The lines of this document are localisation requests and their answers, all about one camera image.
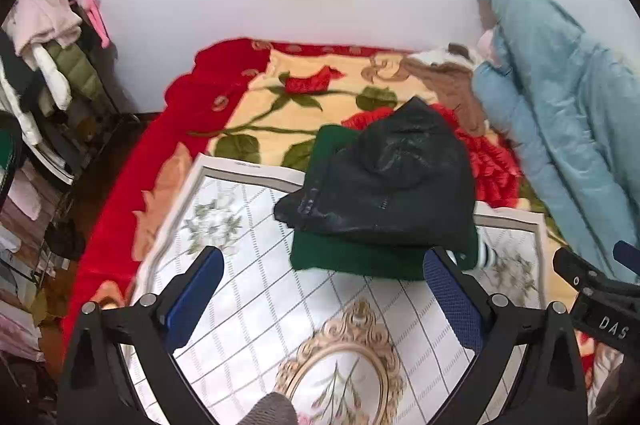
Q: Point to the red floral blanket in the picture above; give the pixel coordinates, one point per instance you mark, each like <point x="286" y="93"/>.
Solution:
<point x="150" y="145"/>

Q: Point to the white floral patterned cloth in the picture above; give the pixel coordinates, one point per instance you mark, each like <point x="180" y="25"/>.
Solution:
<point x="250" y="295"/>

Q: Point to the bright pink hanging item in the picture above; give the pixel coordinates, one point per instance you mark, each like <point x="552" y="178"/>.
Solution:
<point x="95" y="17"/>

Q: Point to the black leather jacket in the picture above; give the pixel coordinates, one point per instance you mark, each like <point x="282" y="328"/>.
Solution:
<point x="390" y="185"/>

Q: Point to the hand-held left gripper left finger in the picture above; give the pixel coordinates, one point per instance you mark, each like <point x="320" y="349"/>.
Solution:
<point x="192" y="300"/>

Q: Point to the white down jacket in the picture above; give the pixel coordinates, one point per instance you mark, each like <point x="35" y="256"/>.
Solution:
<point x="52" y="77"/>

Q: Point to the olive down jacket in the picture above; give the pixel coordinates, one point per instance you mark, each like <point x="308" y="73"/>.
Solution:
<point x="82" y="77"/>

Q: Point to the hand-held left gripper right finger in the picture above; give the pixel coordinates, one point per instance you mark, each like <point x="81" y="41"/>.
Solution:
<point x="452" y="300"/>

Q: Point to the metal clothes rack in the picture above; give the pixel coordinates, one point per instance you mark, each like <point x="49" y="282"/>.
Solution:
<point x="115" y="105"/>

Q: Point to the small white cloth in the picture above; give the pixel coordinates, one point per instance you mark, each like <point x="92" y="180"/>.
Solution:
<point x="440" y="55"/>

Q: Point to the brown garment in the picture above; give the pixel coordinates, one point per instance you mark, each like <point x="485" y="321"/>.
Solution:
<point x="450" y="90"/>

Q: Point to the light blue quilt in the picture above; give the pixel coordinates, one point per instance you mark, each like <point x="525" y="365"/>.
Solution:
<point x="550" y="105"/>

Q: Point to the person's right forearm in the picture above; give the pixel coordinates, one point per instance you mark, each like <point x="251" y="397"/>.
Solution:
<point x="617" y="390"/>

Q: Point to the pink fleece garment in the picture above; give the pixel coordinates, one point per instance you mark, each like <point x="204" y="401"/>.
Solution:
<point x="45" y="12"/>

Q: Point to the green sweater with white stripes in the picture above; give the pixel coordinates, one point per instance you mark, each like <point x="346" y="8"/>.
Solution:
<point x="350" y="255"/>

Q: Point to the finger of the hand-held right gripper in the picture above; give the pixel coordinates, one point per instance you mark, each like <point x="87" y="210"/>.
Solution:
<point x="575" y="270"/>
<point x="627" y="257"/>

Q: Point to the black shoes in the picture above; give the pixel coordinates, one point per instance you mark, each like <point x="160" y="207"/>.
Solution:
<point x="65" y="240"/>

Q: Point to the person's grey fleece legs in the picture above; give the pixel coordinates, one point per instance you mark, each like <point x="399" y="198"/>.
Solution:
<point x="272" y="410"/>

